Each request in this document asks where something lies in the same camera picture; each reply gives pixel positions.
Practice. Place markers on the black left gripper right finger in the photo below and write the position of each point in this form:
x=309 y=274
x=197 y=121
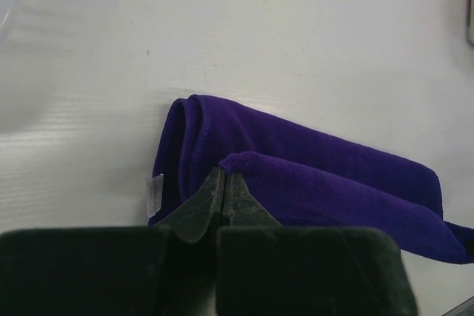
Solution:
x=265 y=268

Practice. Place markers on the purple towel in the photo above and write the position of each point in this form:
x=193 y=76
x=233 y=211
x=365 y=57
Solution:
x=304 y=177

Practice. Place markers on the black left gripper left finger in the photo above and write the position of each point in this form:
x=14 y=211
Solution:
x=136 y=270

